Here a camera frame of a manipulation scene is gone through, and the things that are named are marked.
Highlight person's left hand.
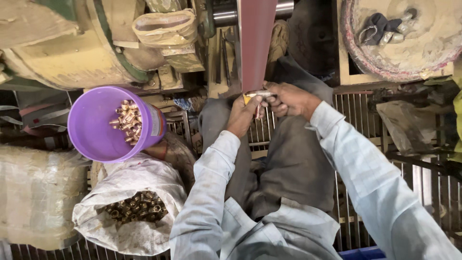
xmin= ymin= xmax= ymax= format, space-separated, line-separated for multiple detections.
xmin=226 ymin=95 xmax=264 ymax=140

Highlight pile of dull brass fittings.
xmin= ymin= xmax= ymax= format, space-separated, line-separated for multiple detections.
xmin=104 ymin=191 xmax=169 ymax=223

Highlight purple plastic bucket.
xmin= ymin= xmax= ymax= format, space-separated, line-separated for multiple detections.
xmin=67 ymin=86 xmax=167 ymax=164

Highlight plastic wrapped bale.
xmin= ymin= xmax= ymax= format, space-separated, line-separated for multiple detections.
xmin=0 ymin=145 xmax=91 ymax=251

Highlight dusty beige cloth pouch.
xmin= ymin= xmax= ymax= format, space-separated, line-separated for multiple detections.
xmin=132 ymin=9 xmax=198 ymax=50

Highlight person's dusty shoe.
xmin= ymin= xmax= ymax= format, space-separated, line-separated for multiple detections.
xmin=266 ymin=19 xmax=290 ymax=74

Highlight dusty clear plastic bag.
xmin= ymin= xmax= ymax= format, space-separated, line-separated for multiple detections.
xmin=376 ymin=100 xmax=439 ymax=156

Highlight black metal rods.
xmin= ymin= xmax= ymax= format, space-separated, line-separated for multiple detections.
xmin=215 ymin=29 xmax=232 ymax=87

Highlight person's light checked shirt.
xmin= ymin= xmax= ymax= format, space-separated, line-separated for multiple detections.
xmin=217 ymin=197 xmax=343 ymax=260

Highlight cluster of silver metal fittings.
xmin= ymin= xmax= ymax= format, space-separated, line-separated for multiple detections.
xmin=378 ymin=8 xmax=418 ymax=47

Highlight person's right hand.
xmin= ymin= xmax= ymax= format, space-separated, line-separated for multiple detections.
xmin=262 ymin=81 xmax=322 ymax=122

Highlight pile of polished copper fittings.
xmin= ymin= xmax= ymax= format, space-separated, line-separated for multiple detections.
xmin=109 ymin=100 xmax=143 ymax=146

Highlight dark cloth glove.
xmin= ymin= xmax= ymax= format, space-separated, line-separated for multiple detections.
xmin=359 ymin=13 xmax=403 ymax=46

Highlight dusty yellow grinding machine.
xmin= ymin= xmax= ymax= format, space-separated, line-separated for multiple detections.
xmin=0 ymin=0 xmax=208 ymax=91

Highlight blue plastic crate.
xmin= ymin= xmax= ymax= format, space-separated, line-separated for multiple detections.
xmin=339 ymin=246 xmax=387 ymax=260

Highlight white woven sack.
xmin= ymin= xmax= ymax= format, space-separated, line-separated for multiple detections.
xmin=72 ymin=152 xmax=187 ymax=247

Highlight red-brown sanding belt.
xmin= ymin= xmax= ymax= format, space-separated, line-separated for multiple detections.
xmin=237 ymin=0 xmax=278 ymax=94

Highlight person's grey trousers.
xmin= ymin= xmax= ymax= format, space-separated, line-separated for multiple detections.
xmin=198 ymin=54 xmax=337 ymax=221

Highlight dusty round polishing wheel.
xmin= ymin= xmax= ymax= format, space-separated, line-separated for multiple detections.
xmin=341 ymin=0 xmax=462 ymax=83

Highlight metal rod with brass fitting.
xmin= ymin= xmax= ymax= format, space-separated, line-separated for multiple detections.
xmin=244 ymin=90 xmax=276 ymax=105

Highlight steel belt roller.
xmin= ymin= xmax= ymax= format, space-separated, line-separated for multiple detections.
xmin=212 ymin=0 xmax=295 ymax=26

